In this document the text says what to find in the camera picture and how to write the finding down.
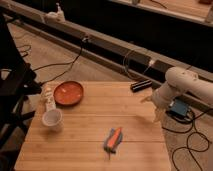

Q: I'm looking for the white paper cup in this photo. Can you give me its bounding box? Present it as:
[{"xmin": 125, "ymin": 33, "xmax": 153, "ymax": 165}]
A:
[{"xmin": 42, "ymin": 109, "xmax": 63, "ymax": 132}]

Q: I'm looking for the long metal rail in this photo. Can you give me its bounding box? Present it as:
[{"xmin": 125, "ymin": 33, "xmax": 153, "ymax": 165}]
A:
[{"xmin": 0, "ymin": 0, "xmax": 213, "ymax": 116}]

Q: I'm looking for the black chair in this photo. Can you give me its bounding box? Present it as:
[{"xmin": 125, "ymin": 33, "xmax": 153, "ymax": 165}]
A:
[{"xmin": 0, "ymin": 12, "xmax": 41, "ymax": 171}]

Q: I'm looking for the orange ceramic bowl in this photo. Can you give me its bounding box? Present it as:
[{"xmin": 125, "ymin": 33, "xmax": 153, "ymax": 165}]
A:
[{"xmin": 54, "ymin": 81, "xmax": 84, "ymax": 106}]

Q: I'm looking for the orange and blue tool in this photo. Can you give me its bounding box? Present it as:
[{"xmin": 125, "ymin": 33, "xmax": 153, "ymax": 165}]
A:
[{"xmin": 103, "ymin": 127, "xmax": 123, "ymax": 153}]

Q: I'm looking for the white object on rail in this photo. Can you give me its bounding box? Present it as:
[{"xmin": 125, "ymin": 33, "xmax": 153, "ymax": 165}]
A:
[{"xmin": 46, "ymin": 3, "xmax": 65, "ymax": 22}]

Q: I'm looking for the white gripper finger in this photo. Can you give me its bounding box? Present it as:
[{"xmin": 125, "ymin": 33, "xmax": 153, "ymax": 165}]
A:
[
  {"xmin": 141, "ymin": 96, "xmax": 152, "ymax": 103},
  {"xmin": 154, "ymin": 108, "xmax": 166, "ymax": 122}
]

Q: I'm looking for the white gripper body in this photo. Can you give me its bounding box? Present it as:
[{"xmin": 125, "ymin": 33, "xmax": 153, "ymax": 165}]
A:
[{"xmin": 151, "ymin": 83, "xmax": 181, "ymax": 109}]

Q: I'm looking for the black cable right floor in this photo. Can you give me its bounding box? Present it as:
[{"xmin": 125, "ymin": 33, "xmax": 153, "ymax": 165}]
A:
[{"xmin": 161, "ymin": 108, "xmax": 213, "ymax": 171}]

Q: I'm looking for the black rectangular box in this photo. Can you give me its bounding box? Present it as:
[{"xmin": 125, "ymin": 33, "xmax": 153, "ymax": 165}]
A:
[{"xmin": 130, "ymin": 80, "xmax": 152, "ymax": 93}]

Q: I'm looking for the blue electronic box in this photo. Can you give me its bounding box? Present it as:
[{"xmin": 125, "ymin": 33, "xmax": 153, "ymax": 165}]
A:
[{"xmin": 168, "ymin": 99, "xmax": 189, "ymax": 118}]

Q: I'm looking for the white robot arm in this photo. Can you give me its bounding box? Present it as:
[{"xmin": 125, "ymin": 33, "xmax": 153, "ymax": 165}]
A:
[{"xmin": 142, "ymin": 67, "xmax": 213, "ymax": 122}]

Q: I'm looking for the black cable on floor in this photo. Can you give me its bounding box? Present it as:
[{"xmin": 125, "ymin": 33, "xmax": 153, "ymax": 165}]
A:
[{"xmin": 32, "ymin": 35, "xmax": 90, "ymax": 84}]

